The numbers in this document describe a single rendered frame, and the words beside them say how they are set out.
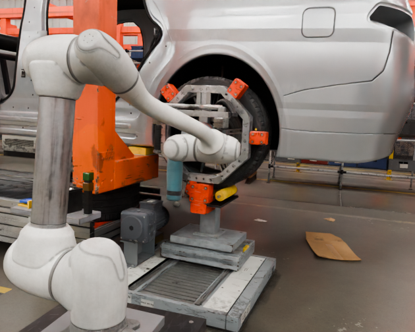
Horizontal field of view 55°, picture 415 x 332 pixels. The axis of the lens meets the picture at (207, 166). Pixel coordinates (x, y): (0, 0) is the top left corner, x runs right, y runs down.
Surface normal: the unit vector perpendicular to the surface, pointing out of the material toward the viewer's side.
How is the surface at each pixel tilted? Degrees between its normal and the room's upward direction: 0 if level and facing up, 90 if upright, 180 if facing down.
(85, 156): 90
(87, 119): 90
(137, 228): 90
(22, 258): 82
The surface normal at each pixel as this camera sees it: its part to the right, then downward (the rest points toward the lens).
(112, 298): 0.64, 0.14
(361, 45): -0.34, 0.11
